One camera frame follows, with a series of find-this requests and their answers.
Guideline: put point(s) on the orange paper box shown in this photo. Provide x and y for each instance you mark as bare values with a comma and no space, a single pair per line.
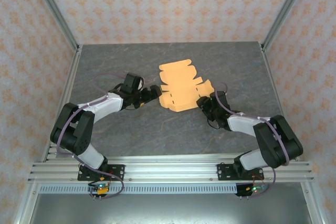
181,90

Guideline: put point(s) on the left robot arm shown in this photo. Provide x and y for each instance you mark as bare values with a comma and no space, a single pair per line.
105,108

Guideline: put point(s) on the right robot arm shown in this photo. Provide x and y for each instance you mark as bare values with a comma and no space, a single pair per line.
241,124

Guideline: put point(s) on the aluminium mounting beam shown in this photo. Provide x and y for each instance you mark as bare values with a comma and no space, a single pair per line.
170,169

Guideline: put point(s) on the small circuit board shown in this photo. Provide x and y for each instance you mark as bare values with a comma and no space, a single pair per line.
99,188
254,189

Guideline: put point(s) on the grey metal panel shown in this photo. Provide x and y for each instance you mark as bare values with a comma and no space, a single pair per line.
168,208

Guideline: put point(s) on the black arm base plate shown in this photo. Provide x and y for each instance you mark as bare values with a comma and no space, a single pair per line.
116,171
225,171

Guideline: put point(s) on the aluminium table side rail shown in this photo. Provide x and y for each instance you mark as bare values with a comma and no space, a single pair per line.
67,93
275,95

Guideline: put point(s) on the aluminium frame post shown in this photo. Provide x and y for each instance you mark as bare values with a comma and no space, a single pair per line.
55,11
286,9

